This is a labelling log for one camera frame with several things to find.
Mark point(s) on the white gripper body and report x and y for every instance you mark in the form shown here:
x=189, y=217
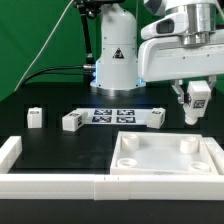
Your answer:
x=165, y=58

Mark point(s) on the marker sheet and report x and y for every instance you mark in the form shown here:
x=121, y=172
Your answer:
x=115, y=116

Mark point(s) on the white U-shaped fence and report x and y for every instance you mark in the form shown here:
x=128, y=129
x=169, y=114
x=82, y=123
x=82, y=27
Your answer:
x=101, y=187

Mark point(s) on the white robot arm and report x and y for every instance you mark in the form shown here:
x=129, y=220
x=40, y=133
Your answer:
x=183, y=43

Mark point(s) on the white square tabletop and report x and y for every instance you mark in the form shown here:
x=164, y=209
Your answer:
x=143, y=153

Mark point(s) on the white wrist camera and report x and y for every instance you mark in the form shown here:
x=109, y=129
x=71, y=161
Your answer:
x=172, y=24

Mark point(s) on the black camera stand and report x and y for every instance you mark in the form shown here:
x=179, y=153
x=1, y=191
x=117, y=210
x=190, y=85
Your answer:
x=89, y=9

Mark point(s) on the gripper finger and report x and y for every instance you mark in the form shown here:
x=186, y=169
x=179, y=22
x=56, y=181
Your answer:
x=177, y=87
x=212, y=81

